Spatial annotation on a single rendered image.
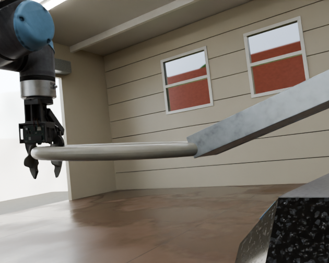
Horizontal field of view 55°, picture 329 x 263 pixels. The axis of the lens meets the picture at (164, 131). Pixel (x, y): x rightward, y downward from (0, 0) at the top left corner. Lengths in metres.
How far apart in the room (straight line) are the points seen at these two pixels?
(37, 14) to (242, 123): 0.47
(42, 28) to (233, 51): 6.84
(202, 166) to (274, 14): 3.71
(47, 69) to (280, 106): 0.58
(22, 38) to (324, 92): 0.57
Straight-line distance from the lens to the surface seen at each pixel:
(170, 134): 8.01
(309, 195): 0.46
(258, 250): 0.46
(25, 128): 0.86
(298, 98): 0.61
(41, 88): 0.87
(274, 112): 0.62
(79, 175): 8.42
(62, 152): 0.66
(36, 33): 0.70
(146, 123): 8.46
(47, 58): 0.89
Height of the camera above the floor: 0.88
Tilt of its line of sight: 4 degrees up
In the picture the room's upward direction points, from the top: 6 degrees counter-clockwise
